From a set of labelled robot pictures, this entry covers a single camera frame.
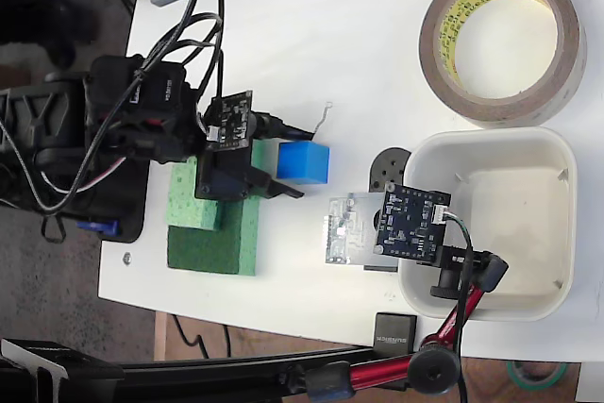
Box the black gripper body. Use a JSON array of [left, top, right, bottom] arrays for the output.
[[194, 145, 274, 202]]

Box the blue cube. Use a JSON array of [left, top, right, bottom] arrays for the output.
[[277, 140, 331, 186]]

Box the brown tape roll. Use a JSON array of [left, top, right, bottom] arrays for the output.
[[418, 0, 588, 130]]

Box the green tape roll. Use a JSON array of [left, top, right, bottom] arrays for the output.
[[506, 359, 569, 389]]

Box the light green sponge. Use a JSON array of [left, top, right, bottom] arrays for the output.
[[164, 156, 224, 232]]

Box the green sponge with dark pad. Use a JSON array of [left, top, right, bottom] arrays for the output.
[[166, 138, 280, 277]]

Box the silver translucent circuit board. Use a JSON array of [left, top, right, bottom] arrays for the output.
[[322, 192, 398, 268]]

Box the black round disc with holes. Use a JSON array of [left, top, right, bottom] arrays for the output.
[[368, 144, 412, 194]]

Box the blue clamp piece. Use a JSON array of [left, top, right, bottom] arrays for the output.
[[75, 220, 118, 238]]

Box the dark blue circuit board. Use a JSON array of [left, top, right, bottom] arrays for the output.
[[374, 181, 452, 263]]

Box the small black box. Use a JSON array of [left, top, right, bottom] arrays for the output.
[[374, 311, 419, 354]]

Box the white plastic tray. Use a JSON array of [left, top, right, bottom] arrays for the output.
[[397, 126, 579, 323]]

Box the gripper camera circuit board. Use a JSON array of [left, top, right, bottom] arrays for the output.
[[205, 90, 257, 153]]

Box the thin wire with loop end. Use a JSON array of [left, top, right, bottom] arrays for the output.
[[310, 100, 334, 134]]

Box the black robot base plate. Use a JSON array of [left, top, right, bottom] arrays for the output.
[[42, 157, 148, 243]]

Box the white servo cable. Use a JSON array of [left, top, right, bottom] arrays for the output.
[[39, 156, 129, 195]]

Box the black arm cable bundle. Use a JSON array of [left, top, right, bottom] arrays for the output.
[[27, 0, 227, 215]]

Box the black floor cable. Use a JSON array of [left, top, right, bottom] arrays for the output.
[[170, 313, 233, 361]]

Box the black metal rail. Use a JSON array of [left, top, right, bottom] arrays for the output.
[[0, 337, 378, 403]]

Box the black cable with white plug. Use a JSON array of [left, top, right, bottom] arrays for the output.
[[432, 204, 476, 403]]

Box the red articulated camera stand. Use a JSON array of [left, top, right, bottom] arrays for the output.
[[306, 243, 512, 397]]

